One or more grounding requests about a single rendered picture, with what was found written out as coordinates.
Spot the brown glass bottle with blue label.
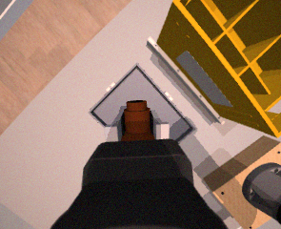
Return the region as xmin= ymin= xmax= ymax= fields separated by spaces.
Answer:
xmin=121 ymin=100 xmax=155 ymax=141

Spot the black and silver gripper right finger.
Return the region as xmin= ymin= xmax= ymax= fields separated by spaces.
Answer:
xmin=150 ymin=110 xmax=170 ymax=139

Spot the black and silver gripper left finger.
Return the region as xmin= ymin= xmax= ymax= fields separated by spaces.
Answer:
xmin=104 ymin=112 xmax=126 ymax=142

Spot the yellow open-top crate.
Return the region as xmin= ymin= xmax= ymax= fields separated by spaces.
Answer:
xmin=156 ymin=0 xmax=281 ymax=137

